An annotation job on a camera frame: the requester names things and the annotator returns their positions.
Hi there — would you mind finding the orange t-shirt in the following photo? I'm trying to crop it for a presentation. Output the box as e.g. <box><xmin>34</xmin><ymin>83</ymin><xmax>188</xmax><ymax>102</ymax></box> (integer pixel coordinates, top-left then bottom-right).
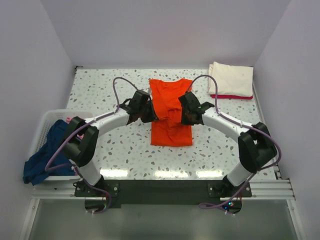
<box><xmin>149</xmin><ymin>78</ymin><xmax>193</xmax><ymax>147</ymax></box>

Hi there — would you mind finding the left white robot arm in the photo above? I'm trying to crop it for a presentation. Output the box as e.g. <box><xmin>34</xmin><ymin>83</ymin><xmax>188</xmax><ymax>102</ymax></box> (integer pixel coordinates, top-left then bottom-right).
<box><xmin>60</xmin><ymin>90</ymin><xmax>158</xmax><ymax>196</ymax></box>

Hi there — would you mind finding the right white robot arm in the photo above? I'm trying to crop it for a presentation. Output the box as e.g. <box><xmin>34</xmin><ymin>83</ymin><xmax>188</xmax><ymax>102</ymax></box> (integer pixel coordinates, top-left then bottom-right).
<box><xmin>178</xmin><ymin>92</ymin><xmax>278</xmax><ymax>197</ymax></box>

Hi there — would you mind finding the folded pink t-shirt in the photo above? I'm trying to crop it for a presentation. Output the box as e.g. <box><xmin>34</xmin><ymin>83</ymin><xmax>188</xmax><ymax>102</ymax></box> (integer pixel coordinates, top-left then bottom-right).
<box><xmin>210</xmin><ymin>94</ymin><xmax>253</xmax><ymax>100</ymax></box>

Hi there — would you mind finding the folded cream t-shirt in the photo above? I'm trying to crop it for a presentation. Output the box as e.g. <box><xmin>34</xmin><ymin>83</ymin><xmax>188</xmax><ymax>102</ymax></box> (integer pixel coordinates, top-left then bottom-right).
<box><xmin>207</xmin><ymin>62</ymin><xmax>254</xmax><ymax>97</ymax></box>

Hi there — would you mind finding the light pink t-shirt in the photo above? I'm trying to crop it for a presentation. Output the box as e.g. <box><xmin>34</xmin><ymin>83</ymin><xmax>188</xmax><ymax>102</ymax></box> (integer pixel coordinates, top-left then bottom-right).
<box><xmin>65</xmin><ymin>117</ymin><xmax>84</xmax><ymax>140</ymax></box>

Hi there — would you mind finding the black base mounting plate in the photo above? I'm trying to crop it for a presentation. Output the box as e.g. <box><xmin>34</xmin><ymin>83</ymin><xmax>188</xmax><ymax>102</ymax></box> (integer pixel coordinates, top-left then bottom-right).
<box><xmin>73</xmin><ymin>179</ymin><xmax>252</xmax><ymax>213</ymax></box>

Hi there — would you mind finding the white plastic laundry basket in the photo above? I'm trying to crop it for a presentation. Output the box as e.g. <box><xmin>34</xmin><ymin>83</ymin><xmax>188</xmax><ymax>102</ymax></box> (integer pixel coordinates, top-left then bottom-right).
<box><xmin>27</xmin><ymin>109</ymin><xmax>93</xmax><ymax>181</ymax></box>

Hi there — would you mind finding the navy blue t-shirt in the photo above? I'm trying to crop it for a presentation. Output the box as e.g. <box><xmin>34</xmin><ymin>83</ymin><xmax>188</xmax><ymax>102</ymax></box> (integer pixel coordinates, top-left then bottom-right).
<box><xmin>22</xmin><ymin>119</ymin><xmax>75</xmax><ymax>186</ymax></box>

